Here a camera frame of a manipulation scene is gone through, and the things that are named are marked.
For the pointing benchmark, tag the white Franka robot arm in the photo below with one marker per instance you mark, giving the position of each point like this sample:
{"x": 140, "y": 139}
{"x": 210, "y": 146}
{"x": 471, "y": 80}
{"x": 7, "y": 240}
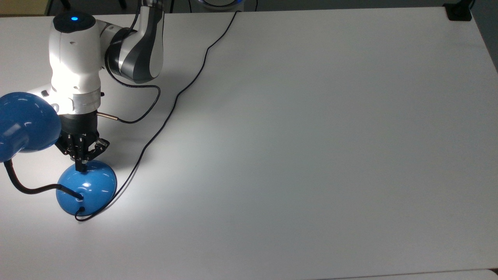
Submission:
{"x": 74, "y": 58}

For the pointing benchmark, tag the blue desk lamp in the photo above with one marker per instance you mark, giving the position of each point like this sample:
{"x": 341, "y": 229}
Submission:
{"x": 93, "y": 186}

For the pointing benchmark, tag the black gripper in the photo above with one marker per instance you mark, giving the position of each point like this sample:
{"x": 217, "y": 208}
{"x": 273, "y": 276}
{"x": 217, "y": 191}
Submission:
{"x": 79, "y": 126}

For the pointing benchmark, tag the black table clamp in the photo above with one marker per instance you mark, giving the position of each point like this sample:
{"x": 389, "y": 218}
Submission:
{"x": 459, "y": 13}

